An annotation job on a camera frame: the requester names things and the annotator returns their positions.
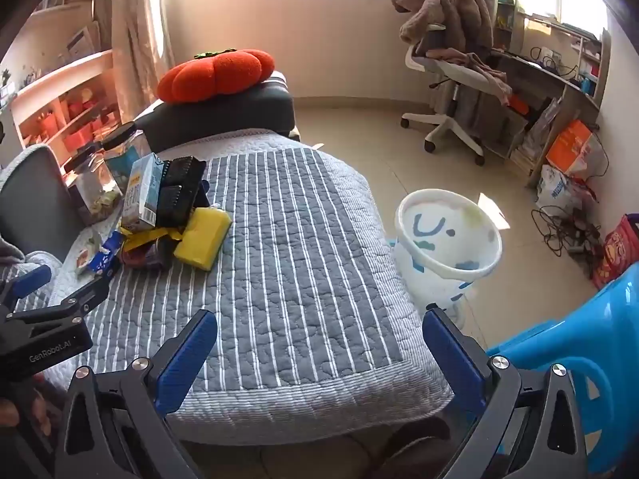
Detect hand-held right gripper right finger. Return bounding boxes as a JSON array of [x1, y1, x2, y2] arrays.
[[422, 303, 590, 479]]

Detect black leather ottoman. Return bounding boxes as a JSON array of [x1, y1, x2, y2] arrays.
[[134, 71, 300, 153]]

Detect clear mixed nut jar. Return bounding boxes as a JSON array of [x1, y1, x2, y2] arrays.
[[64, 142, 125, 225]]

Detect white printed bin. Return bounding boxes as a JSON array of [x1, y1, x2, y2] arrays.
[[392, 188, 502, 330]]

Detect blue plastic stool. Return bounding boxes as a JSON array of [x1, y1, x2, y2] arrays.
[[486, 262, 639, 479]]

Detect brown fleece blanket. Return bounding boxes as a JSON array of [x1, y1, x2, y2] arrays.
[[391, 0, 495, 58]]

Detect white office chair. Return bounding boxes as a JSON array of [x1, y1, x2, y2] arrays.
[[401, 22, 512, 166]]

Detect red printed bag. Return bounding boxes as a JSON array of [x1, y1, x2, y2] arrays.
[[591, 214, 639, 290]]

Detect clear plastic bag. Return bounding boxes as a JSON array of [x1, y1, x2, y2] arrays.
[[522, 97, 562, 160]]

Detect black cable tangle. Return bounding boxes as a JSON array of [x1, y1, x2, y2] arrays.
[[530, 204, 602, 260]]

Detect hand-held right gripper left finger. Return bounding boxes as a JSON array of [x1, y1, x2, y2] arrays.
[[54, 308, 218, 479]]

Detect blue white snack packet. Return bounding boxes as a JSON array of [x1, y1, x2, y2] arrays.
[[90, 231, 125, 276]]

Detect grey striped quilt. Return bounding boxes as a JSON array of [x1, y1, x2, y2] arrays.
[[0, 130, 455, 447]]

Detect blue drink carton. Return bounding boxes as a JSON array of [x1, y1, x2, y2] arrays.
[[120, 154, 168, 233]]

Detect person's left hand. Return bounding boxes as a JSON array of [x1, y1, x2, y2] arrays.
[[0, 374, 61, 437]]

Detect yellow sponge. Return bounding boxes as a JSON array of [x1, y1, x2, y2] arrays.
[[172, 207, 233, 273]]

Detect white pecan packet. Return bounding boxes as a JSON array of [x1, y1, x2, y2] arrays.
[[75, 230, 103, 275]]

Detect white bookshelf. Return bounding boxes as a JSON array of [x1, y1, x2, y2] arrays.
[[0, 50, 123, 170]]

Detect orange persimmon plush cushion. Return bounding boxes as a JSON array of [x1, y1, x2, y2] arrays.
[[156, 48, 276, 105]]

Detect teal macadamia nut box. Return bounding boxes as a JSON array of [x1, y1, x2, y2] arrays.
[[102, 121, 153, 195]]

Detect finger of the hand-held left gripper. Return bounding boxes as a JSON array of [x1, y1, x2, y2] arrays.
[[7, 273, 111, 327], [0, 263, 53, 313]]

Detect grey fabric cushion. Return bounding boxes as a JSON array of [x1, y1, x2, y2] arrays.
[[0, 144, 73, 263]]

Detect wooden desk with shelves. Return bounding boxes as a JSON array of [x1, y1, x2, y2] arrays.
[[492, 12, 612, 188]]

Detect white plastic bag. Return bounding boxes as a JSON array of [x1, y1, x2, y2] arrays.
[[536, 164, 582, 203]]

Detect orange cardboard box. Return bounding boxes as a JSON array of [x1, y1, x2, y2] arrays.
[[546, 120, 602, 175]]

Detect pink clothes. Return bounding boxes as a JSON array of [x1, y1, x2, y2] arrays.
[[424, 47, 514, 105]]

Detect yellow wrapper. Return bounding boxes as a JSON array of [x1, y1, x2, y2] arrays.
[[120, 227, 185, 253]]

